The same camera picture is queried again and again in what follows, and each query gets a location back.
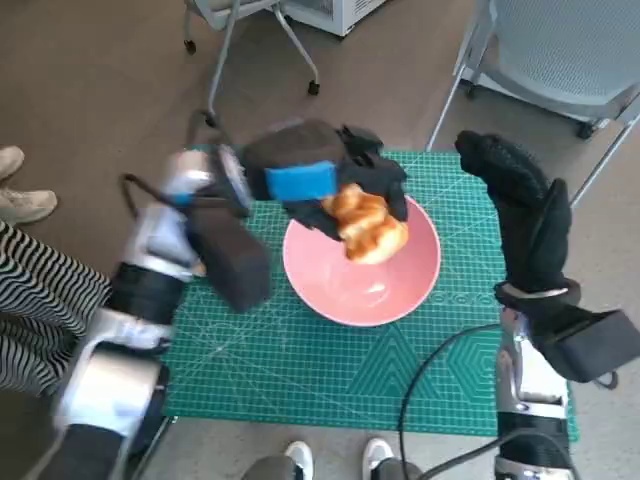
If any green cutting mat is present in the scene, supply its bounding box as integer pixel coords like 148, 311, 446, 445
160, 143, 584, 444

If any pink bowl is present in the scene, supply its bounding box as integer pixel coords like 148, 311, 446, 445
282, 192, 442, 329

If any grey chair beige seat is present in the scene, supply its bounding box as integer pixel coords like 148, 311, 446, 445
182, 0, 321, 129

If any white vented appliance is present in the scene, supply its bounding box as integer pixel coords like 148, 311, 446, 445
284, 0, 389, 37

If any grey mesh chair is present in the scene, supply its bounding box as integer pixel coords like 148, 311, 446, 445
426, 0, 640, 209

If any person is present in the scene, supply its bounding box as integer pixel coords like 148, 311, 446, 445
0, 145, 114, 399

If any robot right leg white foot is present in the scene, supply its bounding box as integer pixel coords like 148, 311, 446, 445
362, 437, 426, 480

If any white wheeled cart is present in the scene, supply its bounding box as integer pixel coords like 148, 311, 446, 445
459, 54, 616, 140

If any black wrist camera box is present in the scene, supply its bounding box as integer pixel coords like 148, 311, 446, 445
189, 207, 274, 314
529, 307, 640, 384

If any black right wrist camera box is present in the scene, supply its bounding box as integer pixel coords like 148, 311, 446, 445
529, 307, 640, 384

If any orange braided toy bread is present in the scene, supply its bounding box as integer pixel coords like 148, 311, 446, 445
322, 182, 410, 265

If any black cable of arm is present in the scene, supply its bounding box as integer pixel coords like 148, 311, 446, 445
122, 173, 236, 216
397, 323, 501, 480

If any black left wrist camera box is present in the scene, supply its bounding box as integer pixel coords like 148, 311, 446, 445
189, 207, 274, 314

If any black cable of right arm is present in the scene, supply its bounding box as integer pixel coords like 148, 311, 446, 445
397, 323, 501, 480

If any black knitted gloved right hand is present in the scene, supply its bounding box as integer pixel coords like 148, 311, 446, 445
454, 130, 572, 292

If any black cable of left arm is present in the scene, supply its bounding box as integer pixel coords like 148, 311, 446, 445
122, 173, 236, 216

